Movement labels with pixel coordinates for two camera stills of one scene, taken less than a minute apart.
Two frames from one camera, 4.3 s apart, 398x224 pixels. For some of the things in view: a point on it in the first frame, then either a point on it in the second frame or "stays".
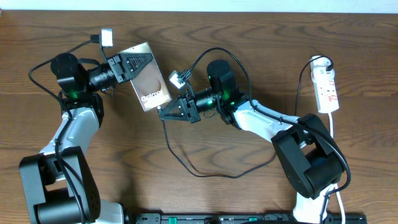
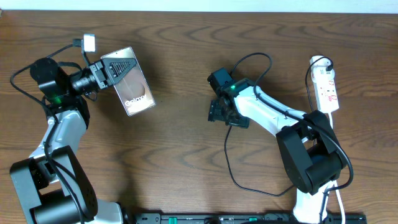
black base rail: x=244 y=218 stays
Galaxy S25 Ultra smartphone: x=148 y=84 -> x=133 y=88
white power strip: x=324 y=84 stays
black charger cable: x=256 y=168 -> x=329 y=68
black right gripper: x=193 y=113 -> x=214 y=114
